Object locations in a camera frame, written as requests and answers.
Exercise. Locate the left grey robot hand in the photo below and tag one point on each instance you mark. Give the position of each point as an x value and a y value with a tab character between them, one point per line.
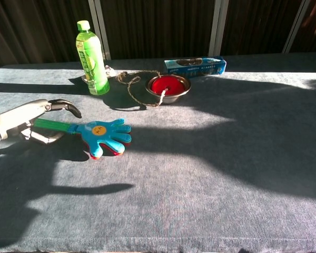
18	116

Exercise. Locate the blue hand-shaped clapper toy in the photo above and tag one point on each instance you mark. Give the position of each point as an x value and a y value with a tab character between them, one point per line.
100	137

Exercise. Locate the green tea plastic bottle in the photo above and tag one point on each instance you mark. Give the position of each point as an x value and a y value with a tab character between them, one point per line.
90	58

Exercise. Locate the stainless steel bowl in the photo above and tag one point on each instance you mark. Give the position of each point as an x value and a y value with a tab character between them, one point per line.
171	99

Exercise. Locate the red round disc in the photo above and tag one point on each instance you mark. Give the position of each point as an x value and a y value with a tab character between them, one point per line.
175	85

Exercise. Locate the dark brown pleated curtain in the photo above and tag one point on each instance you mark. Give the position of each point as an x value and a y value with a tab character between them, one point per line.
158	26

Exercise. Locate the grey-blue table cloth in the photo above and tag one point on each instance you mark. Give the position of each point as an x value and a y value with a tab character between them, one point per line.
173	184

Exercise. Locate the blue rectangular cardboard box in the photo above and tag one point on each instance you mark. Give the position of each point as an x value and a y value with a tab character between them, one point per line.
195	69

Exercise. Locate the white window frame post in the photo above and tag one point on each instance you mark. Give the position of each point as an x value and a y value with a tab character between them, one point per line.
217	31
104	39
297	26

